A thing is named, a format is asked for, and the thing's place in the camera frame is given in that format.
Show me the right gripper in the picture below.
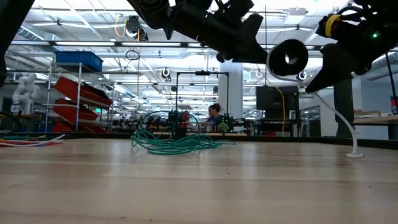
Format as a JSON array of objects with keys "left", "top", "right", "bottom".
[{"left": 305, "top": 6, "right": 398, "bottom": 94}]

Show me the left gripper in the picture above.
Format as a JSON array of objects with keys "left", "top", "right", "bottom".
[{"left": 164, "top": 0, "right": 268, "bottom": 65}]

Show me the white cord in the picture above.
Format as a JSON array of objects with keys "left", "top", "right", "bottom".
[{"left": 266, "top": 43, "right": 364, "bottom": 159}]

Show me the green cord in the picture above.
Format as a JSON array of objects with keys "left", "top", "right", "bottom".
[{"left": 130, "top": 110, "right": 237, "bottom": 156}]

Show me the tall black upright panel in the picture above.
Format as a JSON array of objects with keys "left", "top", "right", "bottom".
[{"left": 333, "top": 79, "right": 358, "bottom": 139}]

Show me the white structural column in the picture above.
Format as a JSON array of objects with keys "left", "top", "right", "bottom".
[{"left": 217, "top": 62, "right": 244, "bottom": 133}]

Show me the black monitor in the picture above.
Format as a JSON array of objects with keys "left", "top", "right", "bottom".
[{"left": 255, "top": 85, "right": 300, "bottom": 111}]

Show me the thin black pole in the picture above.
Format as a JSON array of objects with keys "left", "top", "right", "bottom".
[{"left": 385, "top": 52, "right": 398, "bottom": 105}]

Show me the light wooden table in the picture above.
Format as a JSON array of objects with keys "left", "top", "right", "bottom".
[{"left": 352, "top": 114, "right": 398, "bottom": 141}]

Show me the person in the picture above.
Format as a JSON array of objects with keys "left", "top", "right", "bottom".
[{"left": 206, "top": 103, "right": 223, "bottom": 131}]

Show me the black monitor cart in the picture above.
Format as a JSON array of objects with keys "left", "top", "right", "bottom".
[{"left": 253, "top": 108, "right": 321, "bottom": 139}]

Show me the wooden workstation table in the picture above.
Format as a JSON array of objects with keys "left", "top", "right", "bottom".
[{"left": 151, "top": 131, "right": 249, "bottom": 138}]

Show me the metal shelf rack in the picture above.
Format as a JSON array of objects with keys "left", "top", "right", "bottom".
[{"left": 42, "top": 60, "right": 114, "bottom": 134}]

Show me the blue plastic bin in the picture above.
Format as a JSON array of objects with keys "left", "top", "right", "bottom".
[{"left": 55, "top": 50, "right": 104, "bottom": 73}]

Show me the red plastic shelf bin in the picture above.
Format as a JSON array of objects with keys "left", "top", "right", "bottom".
[
  {"left": 52, "top": 98, "right": 100, "bottom": 124},
  {"left": 51, "top": 120, "right": 109, "bottom": 134},
  {"left": 54, "top": 76, "right": 113, "bottom": 108}
]

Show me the yellow cable tag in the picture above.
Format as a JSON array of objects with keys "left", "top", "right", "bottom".
[{"left": 325, "top": 14, "right": 342, "bottom": 38}]

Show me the thin yellow drop cable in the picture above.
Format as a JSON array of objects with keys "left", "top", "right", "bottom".
[{"left": 272, "top": 85, "right": 286, "bottom": 133}]

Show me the black workstation frame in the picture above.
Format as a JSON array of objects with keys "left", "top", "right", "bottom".
[{"left": 175, "top": 70, "right": 230, "bottom": 133}]

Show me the black cable reel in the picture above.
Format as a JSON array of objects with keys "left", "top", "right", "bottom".
[{"left": 125, "top": 14, "right": 149, "bottom": 42}]

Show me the black cable loop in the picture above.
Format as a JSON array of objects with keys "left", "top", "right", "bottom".
[{"left": 124, "top": 49, "right": 141, "bottom": 62}]

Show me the silver ventilation duct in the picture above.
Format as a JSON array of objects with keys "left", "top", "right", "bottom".
[{"left": 21, "top": 18, "right": 47, "bottom": 42}]

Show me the multicoloured wire bundle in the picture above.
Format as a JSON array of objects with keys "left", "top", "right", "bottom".
[{"left": 0, "top": 133, "right": 66, "bottom": 148}]

